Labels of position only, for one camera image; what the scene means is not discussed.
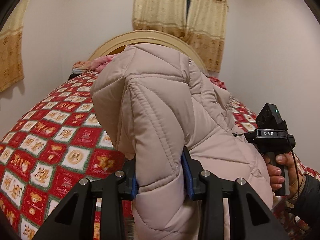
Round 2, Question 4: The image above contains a beige curtain on side wall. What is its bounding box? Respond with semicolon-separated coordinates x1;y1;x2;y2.
0;0;30;92

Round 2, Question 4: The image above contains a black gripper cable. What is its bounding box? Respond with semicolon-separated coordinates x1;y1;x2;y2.
287;149;304;230

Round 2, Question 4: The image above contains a dark right jacket sleeve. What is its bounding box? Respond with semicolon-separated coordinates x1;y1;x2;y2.
289;175;319;239

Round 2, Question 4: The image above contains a beige puffer jacket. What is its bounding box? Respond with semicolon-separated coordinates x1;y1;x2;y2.
91;43;273;239

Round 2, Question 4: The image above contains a person's right hand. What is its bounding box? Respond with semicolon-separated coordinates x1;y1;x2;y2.
263;153;303;199

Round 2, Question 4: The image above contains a red teddy bear quilt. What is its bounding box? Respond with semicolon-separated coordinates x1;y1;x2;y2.
0;69;320;240

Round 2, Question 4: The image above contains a pink floral blanket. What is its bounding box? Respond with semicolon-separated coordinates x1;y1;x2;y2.
72;54;117;73

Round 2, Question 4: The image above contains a cream arched wooden headboard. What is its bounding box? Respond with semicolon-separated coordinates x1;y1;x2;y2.
88;30;209;75

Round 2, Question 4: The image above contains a beige curtain behind headboard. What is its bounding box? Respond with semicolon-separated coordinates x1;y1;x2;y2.
132;0;228;73

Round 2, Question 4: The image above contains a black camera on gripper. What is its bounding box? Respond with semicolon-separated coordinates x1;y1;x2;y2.
255;103;283;129

